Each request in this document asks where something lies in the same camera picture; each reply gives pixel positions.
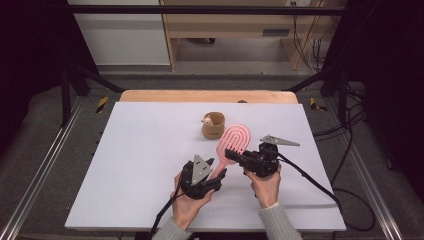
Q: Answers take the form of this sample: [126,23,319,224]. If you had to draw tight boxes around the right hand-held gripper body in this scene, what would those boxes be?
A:
[237,134,301,179]

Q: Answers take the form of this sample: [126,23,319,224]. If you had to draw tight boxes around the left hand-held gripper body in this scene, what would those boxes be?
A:
[179,154,223,201]

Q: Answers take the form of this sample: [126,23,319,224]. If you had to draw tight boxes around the pink hair comb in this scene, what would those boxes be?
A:
[208,123,252,181]

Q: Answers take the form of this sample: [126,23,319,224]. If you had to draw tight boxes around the person's left hand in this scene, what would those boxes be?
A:
[170,173,216,231]

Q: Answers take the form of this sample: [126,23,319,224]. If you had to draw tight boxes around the person's right hand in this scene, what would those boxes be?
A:
[243,164,283,210]

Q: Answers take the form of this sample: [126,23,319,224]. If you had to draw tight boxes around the brown cup with small figure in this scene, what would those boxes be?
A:
[201,111,226,141]

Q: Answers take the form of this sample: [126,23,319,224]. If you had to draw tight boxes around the yellow black tape marker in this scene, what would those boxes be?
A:
[95,95,110,115]
[308,96,329,113]

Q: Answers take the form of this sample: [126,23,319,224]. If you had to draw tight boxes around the black metal stand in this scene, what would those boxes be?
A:
[59,63,125,128]
[283,64,352,126]

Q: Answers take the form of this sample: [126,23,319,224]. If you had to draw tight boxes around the light wooden desk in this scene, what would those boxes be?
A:
[159,0,348,72]

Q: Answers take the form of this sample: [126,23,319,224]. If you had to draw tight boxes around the white cabinet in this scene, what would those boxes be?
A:
[67,0,171,67]

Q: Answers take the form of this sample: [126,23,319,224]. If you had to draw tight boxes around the dark curtain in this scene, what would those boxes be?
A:
[0,0,98,158]
[324,0,424,196]

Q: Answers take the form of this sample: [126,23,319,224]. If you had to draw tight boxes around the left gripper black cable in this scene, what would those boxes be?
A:
[146,166,188,240]

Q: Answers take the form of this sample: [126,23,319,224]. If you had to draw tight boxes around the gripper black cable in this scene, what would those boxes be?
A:
[146,166,188,240]
[276,151,377,233]

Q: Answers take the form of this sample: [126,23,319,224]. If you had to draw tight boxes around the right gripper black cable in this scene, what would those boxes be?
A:
[276,151,377,233]

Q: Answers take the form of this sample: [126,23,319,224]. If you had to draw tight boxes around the black floor cables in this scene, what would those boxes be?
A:
[313,83,368,183]

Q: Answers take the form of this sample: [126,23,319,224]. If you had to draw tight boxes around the cables under desk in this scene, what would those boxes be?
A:
[290,1,335,73]

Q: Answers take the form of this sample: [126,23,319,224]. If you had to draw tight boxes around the aluminium rail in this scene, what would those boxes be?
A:
[324,99,405,240]
[0,96,86,240]

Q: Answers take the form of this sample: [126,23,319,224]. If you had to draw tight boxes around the black horizontal frame bar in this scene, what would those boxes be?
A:
[43,4,354,17]

